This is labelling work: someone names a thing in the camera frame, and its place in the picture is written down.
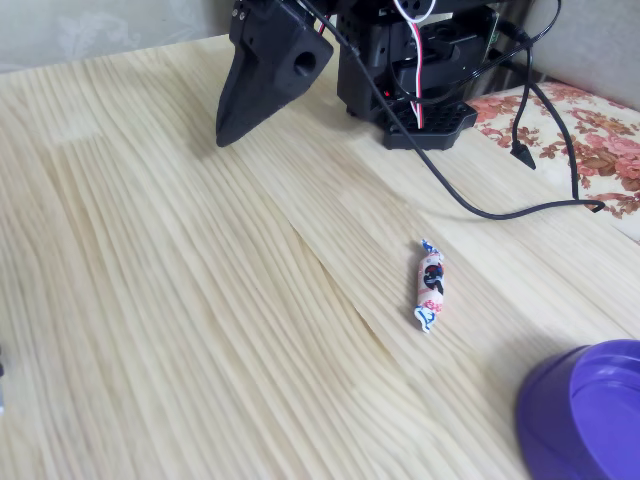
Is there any white candy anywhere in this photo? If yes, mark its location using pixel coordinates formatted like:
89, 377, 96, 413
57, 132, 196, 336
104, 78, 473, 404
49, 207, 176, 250
413, 238, 447, 334

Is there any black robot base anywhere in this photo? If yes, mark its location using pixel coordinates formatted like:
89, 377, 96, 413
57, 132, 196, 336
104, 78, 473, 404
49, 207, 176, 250
335, 7, 501, 151

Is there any purple plastic bowl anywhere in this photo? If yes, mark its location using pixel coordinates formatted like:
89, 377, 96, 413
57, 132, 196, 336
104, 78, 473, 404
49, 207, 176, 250
517, 338, 640, 480

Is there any floral patterned cloth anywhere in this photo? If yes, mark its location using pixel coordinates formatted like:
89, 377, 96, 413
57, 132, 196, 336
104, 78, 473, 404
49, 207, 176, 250
467, 81, 640, 246

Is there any red white servo wire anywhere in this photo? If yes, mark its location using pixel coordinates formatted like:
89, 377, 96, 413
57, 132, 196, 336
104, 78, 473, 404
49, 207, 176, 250
392, 0, 434, 129

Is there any long black camera cable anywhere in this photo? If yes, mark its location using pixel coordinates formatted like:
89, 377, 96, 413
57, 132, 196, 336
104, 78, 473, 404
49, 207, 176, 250
299, 0, 607, 221

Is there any black cable with plug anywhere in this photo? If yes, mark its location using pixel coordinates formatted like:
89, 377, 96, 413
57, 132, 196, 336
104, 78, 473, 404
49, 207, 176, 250
509, 44, 537, 171

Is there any looping black cable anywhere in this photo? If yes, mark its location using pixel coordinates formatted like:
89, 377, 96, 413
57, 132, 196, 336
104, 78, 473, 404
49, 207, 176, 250
389, 0, 562, 104

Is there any thin black cable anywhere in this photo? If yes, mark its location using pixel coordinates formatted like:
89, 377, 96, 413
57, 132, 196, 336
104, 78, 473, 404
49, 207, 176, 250
527, 79, 582, 201

